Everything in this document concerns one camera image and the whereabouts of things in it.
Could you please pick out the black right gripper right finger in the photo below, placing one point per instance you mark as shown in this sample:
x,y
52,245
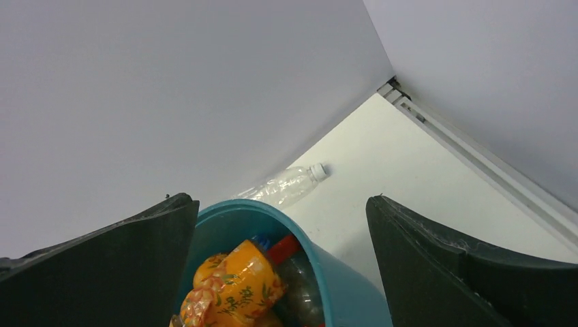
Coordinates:
x,y
434,275

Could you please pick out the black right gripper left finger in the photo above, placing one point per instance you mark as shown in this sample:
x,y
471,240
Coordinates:
x,y
125,274

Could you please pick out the teal plastic bin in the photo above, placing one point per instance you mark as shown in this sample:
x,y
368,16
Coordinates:
x,y
348,298

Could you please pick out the large orange label bottle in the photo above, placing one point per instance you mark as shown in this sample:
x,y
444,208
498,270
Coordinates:
x,y
242,288

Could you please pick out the clear crushed bottle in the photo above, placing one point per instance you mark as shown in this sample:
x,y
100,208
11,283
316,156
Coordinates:
x,y
287,187

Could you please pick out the clear bottle red label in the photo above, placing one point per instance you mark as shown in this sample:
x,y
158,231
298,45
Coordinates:
x,y
284,249

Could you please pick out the aluminium frame rail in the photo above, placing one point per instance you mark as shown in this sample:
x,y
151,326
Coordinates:
x,y
558,219

